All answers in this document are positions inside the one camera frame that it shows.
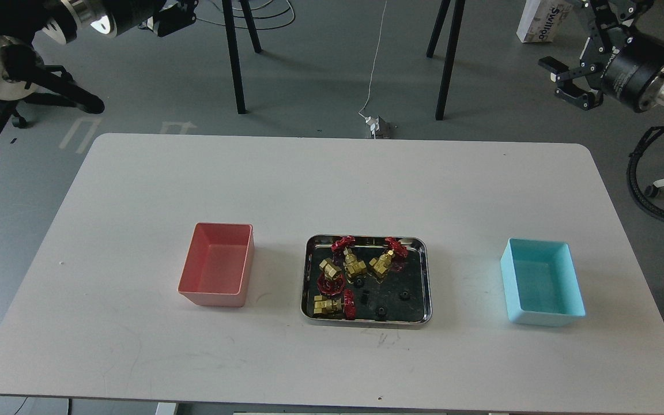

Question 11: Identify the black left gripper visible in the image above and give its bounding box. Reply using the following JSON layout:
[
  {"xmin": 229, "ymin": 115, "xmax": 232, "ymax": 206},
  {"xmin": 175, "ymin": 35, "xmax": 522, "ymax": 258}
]
[{"xmin": 139, "ymin": 1, "xmax": 199, "ymax": 37}]

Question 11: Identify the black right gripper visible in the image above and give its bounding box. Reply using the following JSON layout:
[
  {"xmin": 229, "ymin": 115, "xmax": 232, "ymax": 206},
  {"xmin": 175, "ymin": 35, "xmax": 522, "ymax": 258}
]
[{"xmin": 538, "ymin": 23, "xmax": 635, "ymax": 111}]

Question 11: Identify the brass valve red handwheel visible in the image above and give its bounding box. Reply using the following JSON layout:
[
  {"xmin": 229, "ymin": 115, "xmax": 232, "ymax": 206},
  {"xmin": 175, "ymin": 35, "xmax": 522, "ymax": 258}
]
[{"xmin": 316, "ymin": 258, "xmax": 347, "ymax": 296}]

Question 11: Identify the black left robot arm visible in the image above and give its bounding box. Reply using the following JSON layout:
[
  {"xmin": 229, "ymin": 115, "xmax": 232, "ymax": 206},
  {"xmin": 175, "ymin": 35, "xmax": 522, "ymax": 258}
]
[{"xmin": 0, "ymin": 1, "xmax": 198, "ymax": 134}]

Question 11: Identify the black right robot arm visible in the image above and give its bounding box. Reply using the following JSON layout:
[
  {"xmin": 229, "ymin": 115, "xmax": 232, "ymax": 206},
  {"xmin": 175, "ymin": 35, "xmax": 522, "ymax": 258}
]
[{"xmin": 538, "ymin": 1, "xmax": 664, "ymax": 113}]

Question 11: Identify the white cardboard box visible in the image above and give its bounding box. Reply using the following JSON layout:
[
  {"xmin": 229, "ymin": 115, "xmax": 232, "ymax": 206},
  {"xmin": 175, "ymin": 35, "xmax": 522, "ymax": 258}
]
[{"xmin": 516, "ymin": 1, "xmax": 574, "ymax": 44}]

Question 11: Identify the light blue plastic box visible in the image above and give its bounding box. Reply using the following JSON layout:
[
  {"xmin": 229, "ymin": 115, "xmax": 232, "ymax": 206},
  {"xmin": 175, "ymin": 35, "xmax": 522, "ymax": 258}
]
[{"xmin": 500, "ymin": 238, "xmax": 587, "ymax": 327}]

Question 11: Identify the pink plastic box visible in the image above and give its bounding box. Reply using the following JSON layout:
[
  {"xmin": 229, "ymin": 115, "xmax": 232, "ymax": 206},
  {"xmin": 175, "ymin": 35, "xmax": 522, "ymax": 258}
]
[{"xmin": 178, "ymin": 222, "xmax": 255, "ymax": 308}]

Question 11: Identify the brass valve upper right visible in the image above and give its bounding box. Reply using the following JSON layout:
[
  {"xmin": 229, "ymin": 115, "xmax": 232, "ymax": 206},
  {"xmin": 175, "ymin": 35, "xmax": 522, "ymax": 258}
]
[{"xmin": 369, "ymin": 237, "xmax": 409, "ymax": 284}]

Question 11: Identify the brass valve upper left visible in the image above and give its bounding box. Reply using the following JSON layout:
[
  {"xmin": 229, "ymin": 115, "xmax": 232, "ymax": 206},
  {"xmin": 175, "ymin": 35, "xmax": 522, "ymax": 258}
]
[{"xmin": 330, "ymin": 235, "xmax": 367, "ymax": 284}]

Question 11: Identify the small black gear bottom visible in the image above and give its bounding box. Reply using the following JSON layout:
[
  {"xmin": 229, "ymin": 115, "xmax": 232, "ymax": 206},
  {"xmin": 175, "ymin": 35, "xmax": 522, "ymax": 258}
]
[{"xmin": 375, "ymin": 305, "xmax": 387, "ymax": 321}]

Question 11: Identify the brass valve bottom left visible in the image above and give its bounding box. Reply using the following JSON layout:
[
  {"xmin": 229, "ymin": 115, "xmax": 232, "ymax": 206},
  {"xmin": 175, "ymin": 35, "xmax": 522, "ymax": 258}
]
[{"xmin": 312, "ymin": 289, "xmax": 357, "ymax": 320}]

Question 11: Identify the black stand leg left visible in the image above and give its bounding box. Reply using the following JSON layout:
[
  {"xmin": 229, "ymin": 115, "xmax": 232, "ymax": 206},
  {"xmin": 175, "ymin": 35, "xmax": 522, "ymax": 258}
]
[{"xmin": 221, "ymin": 1, "xmax": 262, "ymax": 115}]

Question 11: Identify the black stand leg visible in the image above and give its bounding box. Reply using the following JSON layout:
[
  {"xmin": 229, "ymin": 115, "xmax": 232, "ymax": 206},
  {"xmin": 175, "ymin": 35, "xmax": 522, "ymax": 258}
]
[
  {"xmin": 221, "ymin": 1, "xmax": 262, "ymax": 115},
  {"xmin": 426, "ymin": 1, "xmax": 466, "ymax": 121}
]

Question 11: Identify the black stand leg right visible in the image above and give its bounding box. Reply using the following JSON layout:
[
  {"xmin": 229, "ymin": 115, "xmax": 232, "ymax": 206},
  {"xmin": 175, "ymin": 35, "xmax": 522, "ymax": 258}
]
[{"xmin": 426, "ymin": 1, "xmax": 466, "ymax": 121}]

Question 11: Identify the white power adapter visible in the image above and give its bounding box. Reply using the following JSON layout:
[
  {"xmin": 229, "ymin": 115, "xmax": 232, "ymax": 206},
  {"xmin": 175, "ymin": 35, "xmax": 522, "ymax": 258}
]
[{"xmin": 364, "ymin": 116, "xmax": 393, "ymax": 139}]

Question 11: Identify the shiny metal tray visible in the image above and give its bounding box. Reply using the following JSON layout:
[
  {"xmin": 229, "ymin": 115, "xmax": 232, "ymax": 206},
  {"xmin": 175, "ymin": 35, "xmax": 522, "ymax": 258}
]
[{"xmin": 301, "ymin": 234, "xmax": 432, "ymax": 327}]

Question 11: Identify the black corrugated cable hose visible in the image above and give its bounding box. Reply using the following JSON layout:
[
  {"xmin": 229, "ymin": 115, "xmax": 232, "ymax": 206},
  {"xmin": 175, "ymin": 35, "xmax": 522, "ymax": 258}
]
[{"xmin": 626, "ymin": 118, "xmax": 664, "ymax": 234}]

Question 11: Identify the white floor cable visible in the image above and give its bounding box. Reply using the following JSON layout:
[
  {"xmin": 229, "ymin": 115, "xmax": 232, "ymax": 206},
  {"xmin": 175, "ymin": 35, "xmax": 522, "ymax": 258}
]
[{"xmin": 358, "ymin": 0, "xmax": 388, "ymax": 120}]

